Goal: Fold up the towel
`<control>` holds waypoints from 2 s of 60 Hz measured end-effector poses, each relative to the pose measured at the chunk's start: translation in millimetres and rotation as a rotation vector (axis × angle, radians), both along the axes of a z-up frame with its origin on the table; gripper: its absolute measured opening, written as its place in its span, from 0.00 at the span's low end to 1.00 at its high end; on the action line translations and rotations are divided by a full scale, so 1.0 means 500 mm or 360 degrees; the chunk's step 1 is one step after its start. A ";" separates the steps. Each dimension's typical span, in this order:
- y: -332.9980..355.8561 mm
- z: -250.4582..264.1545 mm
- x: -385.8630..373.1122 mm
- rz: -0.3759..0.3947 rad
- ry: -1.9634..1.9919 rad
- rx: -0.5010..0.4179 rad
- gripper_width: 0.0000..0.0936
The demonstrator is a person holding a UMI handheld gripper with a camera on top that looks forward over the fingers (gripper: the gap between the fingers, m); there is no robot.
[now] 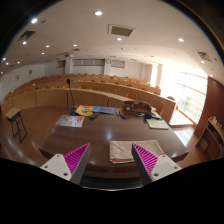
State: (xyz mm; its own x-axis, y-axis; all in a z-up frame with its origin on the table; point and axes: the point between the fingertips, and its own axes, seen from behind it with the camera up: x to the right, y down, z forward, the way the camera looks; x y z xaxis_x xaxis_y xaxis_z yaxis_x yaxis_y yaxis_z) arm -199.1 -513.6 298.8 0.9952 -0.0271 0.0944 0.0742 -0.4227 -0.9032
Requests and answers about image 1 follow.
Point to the yellow booklet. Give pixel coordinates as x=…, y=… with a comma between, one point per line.
x=84, y=110

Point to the wooden bookshelf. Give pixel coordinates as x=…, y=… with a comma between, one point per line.
x=211, y=140

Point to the dark wooden lecture desk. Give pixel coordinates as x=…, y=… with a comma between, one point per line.
x=99, y=132

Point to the black gooseneck microphone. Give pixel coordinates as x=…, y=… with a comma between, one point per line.
x=73, y=108

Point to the red marker pen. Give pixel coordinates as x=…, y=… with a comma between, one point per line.
x=123, y=115

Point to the front curved wooden bench row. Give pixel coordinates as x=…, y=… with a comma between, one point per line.
x=60, y=98

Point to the black remote control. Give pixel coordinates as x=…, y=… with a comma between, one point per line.
x=93, y=116

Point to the brown desktop organizer box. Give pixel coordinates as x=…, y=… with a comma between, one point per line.
x=135, y=107

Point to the small wooden side table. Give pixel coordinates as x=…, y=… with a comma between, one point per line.
x=18, y=127

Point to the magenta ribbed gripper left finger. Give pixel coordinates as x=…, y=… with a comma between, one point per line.
x=70, y=166

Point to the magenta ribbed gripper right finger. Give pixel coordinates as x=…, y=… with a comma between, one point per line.
x=152, y=167

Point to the beige towel with red stripe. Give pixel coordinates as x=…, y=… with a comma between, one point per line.
x=120, y=151

